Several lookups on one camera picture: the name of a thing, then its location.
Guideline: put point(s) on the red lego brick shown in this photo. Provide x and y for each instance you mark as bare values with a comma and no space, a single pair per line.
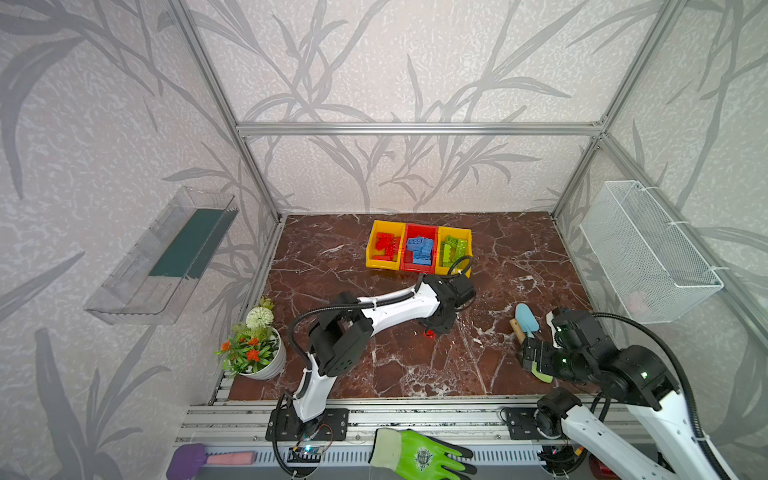
383,240
385,256

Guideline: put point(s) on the white wire mesh basket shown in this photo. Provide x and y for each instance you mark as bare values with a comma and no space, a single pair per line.
652,265

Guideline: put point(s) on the right yellow bin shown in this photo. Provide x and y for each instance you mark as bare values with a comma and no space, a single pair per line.
458,233

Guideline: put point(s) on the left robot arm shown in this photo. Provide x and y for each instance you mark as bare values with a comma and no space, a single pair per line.
331,340

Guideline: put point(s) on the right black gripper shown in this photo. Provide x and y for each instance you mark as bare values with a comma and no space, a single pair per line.
537,355

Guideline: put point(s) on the red middle bin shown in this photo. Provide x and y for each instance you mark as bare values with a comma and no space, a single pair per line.
417,230

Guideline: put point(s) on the left yellow bin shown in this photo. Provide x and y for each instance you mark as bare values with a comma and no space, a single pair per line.
397,229

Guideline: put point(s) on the white pot with plant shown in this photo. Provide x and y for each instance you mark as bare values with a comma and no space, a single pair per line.
255,349

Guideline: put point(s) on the green work glove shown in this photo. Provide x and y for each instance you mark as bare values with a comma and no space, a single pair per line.
411,455

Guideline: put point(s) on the green toy trowel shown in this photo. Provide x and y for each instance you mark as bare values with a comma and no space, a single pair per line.
528,358

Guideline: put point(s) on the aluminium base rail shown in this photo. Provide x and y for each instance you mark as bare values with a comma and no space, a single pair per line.
460,420

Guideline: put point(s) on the green lego long diagonal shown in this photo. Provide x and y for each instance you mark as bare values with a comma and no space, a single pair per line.
447,247

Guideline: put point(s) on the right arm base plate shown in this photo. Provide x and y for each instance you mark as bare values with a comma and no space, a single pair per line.
533,423

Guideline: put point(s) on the red metallic tool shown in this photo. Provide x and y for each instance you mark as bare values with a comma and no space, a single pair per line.
599,470

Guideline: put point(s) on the clear acrylic wall shelf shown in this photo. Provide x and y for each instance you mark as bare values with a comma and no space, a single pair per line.
156,279

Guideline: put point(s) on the red lego bottom brick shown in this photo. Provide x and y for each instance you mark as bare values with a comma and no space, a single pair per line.
385,256

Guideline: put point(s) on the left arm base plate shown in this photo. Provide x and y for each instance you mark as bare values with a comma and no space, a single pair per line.
285,425

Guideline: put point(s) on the light blue toy shovel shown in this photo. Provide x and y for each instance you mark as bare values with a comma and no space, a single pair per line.
526,320

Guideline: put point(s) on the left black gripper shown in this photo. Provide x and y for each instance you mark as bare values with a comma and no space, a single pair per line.
441,321

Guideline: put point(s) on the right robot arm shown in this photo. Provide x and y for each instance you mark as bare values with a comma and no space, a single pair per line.
655,390

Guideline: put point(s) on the yellow bin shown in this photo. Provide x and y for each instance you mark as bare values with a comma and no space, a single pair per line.
458,233
397,229

